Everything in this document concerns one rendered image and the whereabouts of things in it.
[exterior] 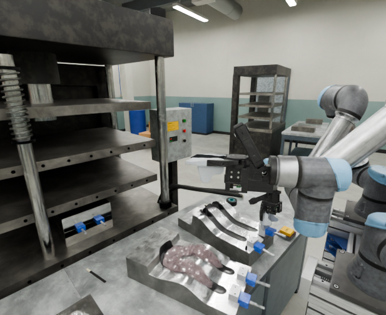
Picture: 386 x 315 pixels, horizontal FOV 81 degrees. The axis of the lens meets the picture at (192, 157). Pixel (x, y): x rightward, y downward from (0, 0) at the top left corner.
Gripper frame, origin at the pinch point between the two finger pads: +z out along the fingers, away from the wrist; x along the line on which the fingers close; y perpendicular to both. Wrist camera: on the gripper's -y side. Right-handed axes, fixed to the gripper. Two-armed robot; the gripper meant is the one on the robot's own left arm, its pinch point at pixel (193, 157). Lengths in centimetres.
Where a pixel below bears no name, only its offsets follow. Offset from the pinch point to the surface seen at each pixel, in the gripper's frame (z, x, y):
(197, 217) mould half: 8, 61, 44
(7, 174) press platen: 87, 24, 16
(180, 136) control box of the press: 33, 117, 4
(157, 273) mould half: 19, 27, 55
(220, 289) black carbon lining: -8, 26, 58
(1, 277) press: 93, 20, 65
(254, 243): -22, 48, 48
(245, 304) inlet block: -17, 20, 57
